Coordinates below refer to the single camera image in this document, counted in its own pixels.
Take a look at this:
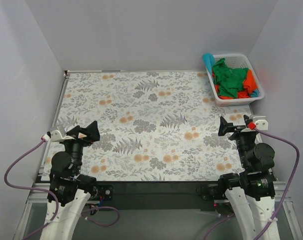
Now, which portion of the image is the light blue t shirt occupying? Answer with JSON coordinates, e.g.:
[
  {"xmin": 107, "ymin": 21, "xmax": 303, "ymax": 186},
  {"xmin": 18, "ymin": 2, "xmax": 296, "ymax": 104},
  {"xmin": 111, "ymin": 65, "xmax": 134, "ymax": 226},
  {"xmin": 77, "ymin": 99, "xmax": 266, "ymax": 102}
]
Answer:
[{"xmin": 202, "ymin": 53, "xmax": 215, "ymax": 75}]

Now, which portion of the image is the orange t shirt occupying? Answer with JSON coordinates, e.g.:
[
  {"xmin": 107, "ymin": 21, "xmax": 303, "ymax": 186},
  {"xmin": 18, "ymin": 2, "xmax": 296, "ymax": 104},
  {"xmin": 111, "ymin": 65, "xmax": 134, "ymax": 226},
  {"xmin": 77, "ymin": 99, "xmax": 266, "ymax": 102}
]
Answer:
[{"xmin": 214, "ymin": 70, "xmax": 259, "ymax": 99}]

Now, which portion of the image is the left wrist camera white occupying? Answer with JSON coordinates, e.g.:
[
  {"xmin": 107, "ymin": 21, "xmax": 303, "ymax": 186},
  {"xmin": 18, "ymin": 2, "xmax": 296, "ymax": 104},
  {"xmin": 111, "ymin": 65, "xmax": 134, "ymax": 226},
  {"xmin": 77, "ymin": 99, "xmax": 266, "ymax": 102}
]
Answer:
[{"xmin": 41, "ymin": 125, "xmax": 75, "ymax": 143}]

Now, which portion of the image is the aluminium frame rail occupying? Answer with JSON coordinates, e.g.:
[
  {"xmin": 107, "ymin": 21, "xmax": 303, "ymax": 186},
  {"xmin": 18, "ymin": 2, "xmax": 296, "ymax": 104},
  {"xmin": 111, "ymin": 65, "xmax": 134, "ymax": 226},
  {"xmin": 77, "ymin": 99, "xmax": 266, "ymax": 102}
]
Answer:
[{"xmin": 28, "ymin": 71, "xmax": 291, "ymax": 236}]

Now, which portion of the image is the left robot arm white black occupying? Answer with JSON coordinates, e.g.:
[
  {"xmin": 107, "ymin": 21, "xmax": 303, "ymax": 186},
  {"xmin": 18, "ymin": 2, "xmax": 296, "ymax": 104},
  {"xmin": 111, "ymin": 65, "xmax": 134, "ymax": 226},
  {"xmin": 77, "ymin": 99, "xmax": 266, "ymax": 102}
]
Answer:
[{"xmin": 40, "ymin": 121, "xmax": 100, "ymax": 240}]

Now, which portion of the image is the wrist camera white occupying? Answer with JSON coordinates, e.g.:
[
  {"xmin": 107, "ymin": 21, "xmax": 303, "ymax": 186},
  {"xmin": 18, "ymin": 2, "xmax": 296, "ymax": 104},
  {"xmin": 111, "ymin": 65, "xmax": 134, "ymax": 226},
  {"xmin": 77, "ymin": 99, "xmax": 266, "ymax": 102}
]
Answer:
[
  {"xmin": 247, "ymin": 115, "xmax": 269, "ymax": 131},
  {"xmin": 41, "ymin": 125, "xmax": 75, "ymax": 143}
]

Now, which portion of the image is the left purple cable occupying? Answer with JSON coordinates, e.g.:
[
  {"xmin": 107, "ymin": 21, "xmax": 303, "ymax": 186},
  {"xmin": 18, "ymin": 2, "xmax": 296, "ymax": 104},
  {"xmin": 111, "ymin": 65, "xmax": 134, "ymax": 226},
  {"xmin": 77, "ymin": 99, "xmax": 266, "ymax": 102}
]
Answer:
[{"xmin": 3, "ymin": 138, "xmax": 121, "ymax": 240}]

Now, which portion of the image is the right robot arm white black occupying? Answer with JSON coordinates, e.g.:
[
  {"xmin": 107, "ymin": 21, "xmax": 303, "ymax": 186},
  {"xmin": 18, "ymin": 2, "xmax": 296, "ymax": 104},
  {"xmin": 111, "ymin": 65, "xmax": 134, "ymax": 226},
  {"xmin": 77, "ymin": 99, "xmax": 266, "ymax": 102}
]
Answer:
[{"xmin": 217, "ymin": 115, "xmax": 280, "ymax": 240}]

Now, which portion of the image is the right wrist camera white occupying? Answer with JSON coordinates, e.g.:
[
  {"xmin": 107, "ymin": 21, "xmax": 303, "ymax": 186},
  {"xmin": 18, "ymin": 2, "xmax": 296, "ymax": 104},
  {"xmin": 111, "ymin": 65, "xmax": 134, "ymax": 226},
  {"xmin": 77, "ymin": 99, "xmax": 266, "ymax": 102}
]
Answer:
[{"xmin": 247, "ymin": 115, "xmax": 269, "ymax": 131}]

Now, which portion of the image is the floral table mat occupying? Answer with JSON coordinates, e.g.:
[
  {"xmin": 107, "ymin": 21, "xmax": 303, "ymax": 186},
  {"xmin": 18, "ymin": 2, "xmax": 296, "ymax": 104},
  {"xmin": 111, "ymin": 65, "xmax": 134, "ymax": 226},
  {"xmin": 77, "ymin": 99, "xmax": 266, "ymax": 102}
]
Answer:
[{"xmin": 55, "ymin": 72, "xmax": 251, "ymax": 181}]

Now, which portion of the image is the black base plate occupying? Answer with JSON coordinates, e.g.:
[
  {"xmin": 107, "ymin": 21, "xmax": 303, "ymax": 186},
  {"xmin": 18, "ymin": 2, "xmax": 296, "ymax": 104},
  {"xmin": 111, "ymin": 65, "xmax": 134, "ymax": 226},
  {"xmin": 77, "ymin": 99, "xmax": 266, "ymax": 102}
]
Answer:
[{"xmin": 88, "ymin": 181, "xmax": 233, "ymax": 215}]

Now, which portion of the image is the green t shirt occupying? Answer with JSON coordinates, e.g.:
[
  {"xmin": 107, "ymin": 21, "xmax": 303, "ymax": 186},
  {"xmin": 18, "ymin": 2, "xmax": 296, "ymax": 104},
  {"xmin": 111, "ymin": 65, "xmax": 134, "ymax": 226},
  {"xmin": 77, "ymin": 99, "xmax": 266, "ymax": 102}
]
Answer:
[{"xmin": 211, "ymin": 58, "xmax": 249, "ymax": 99}]

